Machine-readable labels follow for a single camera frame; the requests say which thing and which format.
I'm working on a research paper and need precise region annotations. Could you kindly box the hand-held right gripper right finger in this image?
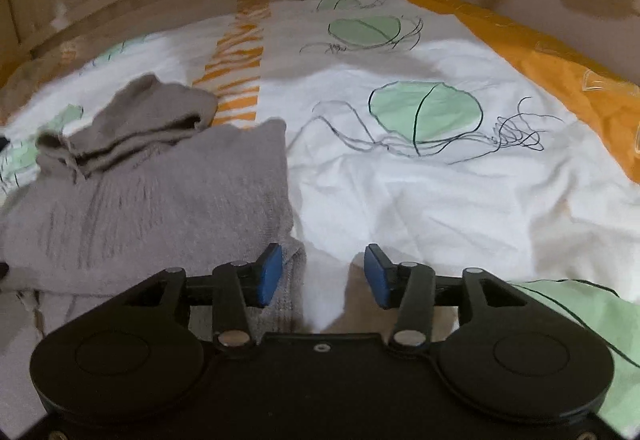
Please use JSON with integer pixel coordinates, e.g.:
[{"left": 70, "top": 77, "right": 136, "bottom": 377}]
[{"left": 363, "top": 243, "right": 529, "bottom": 353}]

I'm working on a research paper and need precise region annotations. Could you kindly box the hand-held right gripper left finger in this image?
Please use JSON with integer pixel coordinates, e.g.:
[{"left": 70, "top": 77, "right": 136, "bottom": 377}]
[{"left": 122, "top": 243, "right": 284, "bottom": 357}]

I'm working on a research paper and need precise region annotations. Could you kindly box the grey knit sweater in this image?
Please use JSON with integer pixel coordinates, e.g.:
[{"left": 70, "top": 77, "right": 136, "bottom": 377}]
[{"left": 0, "top": 73, "right": 307, "bottom": 337}]

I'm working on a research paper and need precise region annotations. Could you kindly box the white duvet with green print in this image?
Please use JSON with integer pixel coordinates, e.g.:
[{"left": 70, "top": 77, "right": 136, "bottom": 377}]
[{"left": 0, "top": 0, "right": 640, "bottom": 423}]

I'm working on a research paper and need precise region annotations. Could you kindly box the orange bed sheet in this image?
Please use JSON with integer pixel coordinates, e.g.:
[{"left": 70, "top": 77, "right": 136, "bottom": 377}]
[{"left": 354, "top": 0, "right": 640, "bottom": 187}]

